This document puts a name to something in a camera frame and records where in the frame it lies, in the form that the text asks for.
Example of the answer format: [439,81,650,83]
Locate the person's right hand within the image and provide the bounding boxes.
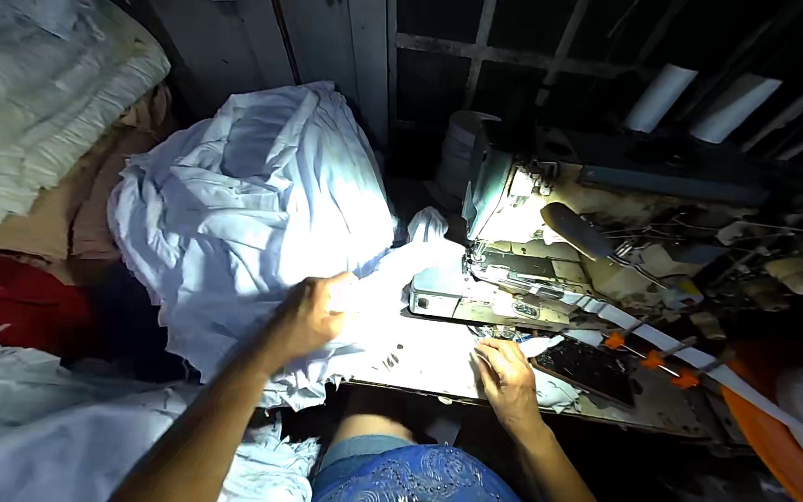
[471,339,538,430]

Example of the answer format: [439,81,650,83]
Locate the person's left hand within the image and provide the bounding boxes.
[269,272,358,360]

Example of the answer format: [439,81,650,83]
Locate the large white cloth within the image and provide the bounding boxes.
[107,81,468,412]

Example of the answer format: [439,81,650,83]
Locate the person's right forearm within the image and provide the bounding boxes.
[506,416,598,502]

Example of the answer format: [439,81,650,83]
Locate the person's left forearm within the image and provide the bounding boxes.
[107,322,290,502]

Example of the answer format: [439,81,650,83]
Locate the small white cloth scrap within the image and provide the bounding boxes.
[533,368,584,414]

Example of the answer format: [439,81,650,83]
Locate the black rectangular tray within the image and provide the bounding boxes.
[531,335,636,410]

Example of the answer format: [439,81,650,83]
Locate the person's legs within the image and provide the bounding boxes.
[319,394,416,471]

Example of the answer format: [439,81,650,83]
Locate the person's body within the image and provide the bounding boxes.
[311,444,522,502]

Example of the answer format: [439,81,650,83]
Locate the grey gooseneck lamp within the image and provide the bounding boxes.
[540,201,705,311]

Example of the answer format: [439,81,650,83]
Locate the long white fabric strip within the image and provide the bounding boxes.
[558,289,803,482]

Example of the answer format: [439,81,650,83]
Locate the dark blue cloth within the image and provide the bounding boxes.
[81,259,200,384]

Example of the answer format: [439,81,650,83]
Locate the beige thread cone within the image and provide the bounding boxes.
[689,310,727,342]
[764,257,803,296]

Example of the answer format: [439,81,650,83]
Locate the sewing machine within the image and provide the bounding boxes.
[401,122,779,332]

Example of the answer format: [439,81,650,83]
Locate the grey panelled door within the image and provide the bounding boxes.
[144,0,395,151]

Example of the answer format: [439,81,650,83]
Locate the brown cloth sacks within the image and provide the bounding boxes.
[0,84,179,264]

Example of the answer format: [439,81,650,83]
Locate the metal window grille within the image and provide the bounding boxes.
[388,0,803,165]

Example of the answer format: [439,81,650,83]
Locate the orange cloth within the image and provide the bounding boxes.
[721,340,803,502]

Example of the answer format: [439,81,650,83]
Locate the white thread cone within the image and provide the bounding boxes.
[625,64,698,135]
[690,74,783,145]

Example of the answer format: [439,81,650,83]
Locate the pile of pale garments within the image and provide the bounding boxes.
[0,324,321,502]

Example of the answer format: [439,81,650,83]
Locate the red cloth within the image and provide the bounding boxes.
[0,241,99,360]

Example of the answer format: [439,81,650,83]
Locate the stack of whitish fabric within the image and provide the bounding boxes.
[0,0,171,224]

